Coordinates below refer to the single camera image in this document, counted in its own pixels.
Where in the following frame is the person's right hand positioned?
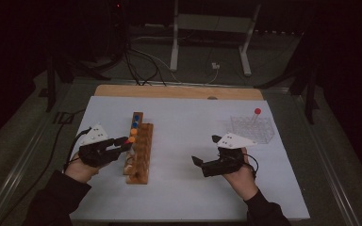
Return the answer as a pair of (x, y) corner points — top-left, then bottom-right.
(221, 147), (260, 202)

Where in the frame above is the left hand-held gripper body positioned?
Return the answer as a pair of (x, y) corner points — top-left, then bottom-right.
(77, 122), (122, 169)

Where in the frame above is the white cable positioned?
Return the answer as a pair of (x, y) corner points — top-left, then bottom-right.
(131, 36), (187, 84)

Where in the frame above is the power strip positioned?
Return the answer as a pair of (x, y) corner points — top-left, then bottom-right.
(254, 28), (304, 36)

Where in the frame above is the black floor cable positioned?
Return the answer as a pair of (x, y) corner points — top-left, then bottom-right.
(0, 107), (88, 226)

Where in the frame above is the left hand-held gripper black cable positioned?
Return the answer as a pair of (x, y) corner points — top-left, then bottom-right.
(63, 126), (92, 172)

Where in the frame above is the dark stand leg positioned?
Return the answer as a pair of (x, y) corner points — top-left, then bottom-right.
(254, 62), (321, 125)
(45, 53), (111, 113)

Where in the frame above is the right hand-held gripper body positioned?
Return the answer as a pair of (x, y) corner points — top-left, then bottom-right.
(201, 132), (258, 178)

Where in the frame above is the metal floor rail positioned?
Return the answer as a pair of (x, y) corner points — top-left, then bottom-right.
(290, 89), (362, 226)
(0, 79), (76, 226)

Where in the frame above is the clear plastic test tube rack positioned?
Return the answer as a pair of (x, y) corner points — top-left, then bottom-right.
(230, 114), (275, 145)

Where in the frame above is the wooden test tube rack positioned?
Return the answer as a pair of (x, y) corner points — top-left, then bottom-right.
(123, 111), (155, 186)

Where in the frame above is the black cable bundle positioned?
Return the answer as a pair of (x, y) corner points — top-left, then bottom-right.
(119, 31), (168, 88)

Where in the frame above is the hand-held gripper black cable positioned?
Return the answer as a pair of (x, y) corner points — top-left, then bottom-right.
(243, 153), (260, 180)
(63, 126), (92, 172)

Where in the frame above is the grey metal stand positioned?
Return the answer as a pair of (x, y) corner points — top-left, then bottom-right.
(169, 0), (262, 77)

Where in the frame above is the right hand-held gripper black cable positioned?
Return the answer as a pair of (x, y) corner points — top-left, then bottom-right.
(243, 153), (260, 180)

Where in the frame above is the person's left hand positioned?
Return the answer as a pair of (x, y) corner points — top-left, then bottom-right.
(64, 153), (107, 184)

